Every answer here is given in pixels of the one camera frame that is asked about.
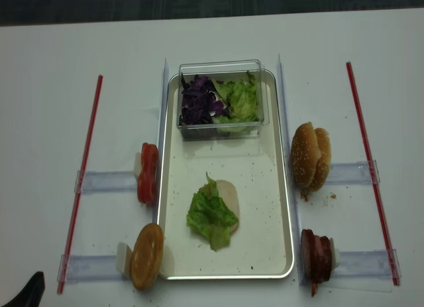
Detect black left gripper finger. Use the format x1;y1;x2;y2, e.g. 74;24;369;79
3;271;44;307

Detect tomato slices pair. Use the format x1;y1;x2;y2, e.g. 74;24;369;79
137;143;158;205

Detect white tomato pusher block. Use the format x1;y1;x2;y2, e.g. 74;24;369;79
133;152;142;180

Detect lettuce leaf on bun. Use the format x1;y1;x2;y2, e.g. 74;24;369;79
186;176;240;251

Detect green lettuce in container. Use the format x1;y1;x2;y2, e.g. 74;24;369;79
211;71;260;124

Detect meat patty slices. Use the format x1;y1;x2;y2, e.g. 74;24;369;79
301;229;335;297

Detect white meat pusher block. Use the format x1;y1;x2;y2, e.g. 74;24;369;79
329;238;340;273

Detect clear track lower left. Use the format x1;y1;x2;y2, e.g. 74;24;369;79
57;255;128;282

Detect clear track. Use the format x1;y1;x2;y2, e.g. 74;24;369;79
57;255;128;282
325;160;380;185
323;249;401;292
74;170;137;194

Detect white bun pusher block left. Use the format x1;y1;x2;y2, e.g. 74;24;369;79
116;242;133;278

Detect golden round bun bottom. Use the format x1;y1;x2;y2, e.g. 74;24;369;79
131;223;164;290

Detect clear track upper left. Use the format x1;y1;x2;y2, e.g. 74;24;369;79
74;170;137;194

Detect silver metal tray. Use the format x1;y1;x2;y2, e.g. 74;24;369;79
156;72;295;280

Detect bottom bun slice on tray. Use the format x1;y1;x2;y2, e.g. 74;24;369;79
199;180;240;234

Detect purple cabbage shreds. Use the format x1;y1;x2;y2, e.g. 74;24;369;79
180;75;229;125

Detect clear plastic salad container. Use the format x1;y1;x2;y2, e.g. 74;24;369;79
176;59;269;141

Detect sesame bun front half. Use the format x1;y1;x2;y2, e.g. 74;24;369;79
290;122;321;188

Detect sesame bun half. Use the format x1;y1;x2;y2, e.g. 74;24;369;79
309;128;331;191
290;122;321;188

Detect sesame bun rear half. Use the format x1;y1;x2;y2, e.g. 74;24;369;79
309;128;331;191

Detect clear track lower right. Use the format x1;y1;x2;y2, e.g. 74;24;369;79
323;249;401;292

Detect clear track upper right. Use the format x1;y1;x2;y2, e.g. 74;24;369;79
325;160;380;185

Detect left red rail strip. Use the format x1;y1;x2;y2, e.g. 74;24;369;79
56;75;103;295

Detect red rail strip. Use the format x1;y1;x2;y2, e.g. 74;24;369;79
56;75;103;295
346;62;401;286

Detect right red rail strip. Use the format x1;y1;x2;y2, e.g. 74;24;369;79
346;62;401;286

